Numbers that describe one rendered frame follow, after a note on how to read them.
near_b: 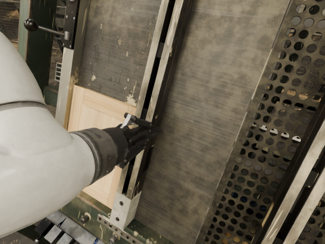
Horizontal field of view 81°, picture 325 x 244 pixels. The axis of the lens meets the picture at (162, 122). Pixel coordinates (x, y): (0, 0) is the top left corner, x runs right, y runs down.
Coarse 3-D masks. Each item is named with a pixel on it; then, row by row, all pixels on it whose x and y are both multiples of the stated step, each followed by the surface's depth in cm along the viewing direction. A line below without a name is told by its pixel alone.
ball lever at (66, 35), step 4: (24, 20) 57; (28, 20) 57; (32, 20) 58; (24, 24) 57; (28, 24) 57; (32, 24) 58; (36, 24) 59; (28, 28) 58; (32, 28) 58; (36, 28) 59; (40, 28) 60; (44, 28) 61; (52, 32) 62; (56, 32) 63; (60, 32) 64; (64, 32) 64; (68, 32) 64; (64, 36) 64; (68, 36) 65
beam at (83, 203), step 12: (84, 192) 77; (72, 204) 76; (84, 204) 74; (96, 204) 73; (72, 216) 78; (96, 216) 72; (108, 216) 69; (96, 228) 73; (132, 228) 67; (144, 228) 68; (108, 240) 71; (120, 240) 68; (144, 240) 64; (156, 240) 65; (168, 240) 66
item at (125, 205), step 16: (176, 0) 47; (192, 0) 51; (160, 16) 49; (176, 16) 47; (160, 32) 50; (176, 32) 49; (160, 48) 51; (176, 48) 52; (160, 64) 51; (176, 64) 56; (144, 80) 53; (160, 80) 51; (144, 96) 54; (160, 96) 54; (144, 112) 55; (160, 112) 58; (144, 160) 60; (128, 176) 62; (144, 176) 65; (128, 192) 61; (112, 208) 65; (128, 208) 62; (128, 224) 67
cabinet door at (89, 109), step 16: (80, 96) 71; (96, 96) 68; (80, 112) 72; (96, 112) 69; (112, 112) 66; (128, 112) 63; (80, 128) 74; (112, 176) 70; (96, 192) 74; (112, 192) 71
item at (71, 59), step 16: (80, 0) 62; (80, 16) 64; (80, 32) 66; (64, 48) 68; (80, 48) 69; (64, 64) 69; (80, 64) 71; (64, 80) 70; (64, 96) 71; (64, 112) 72; (64, 128) 75
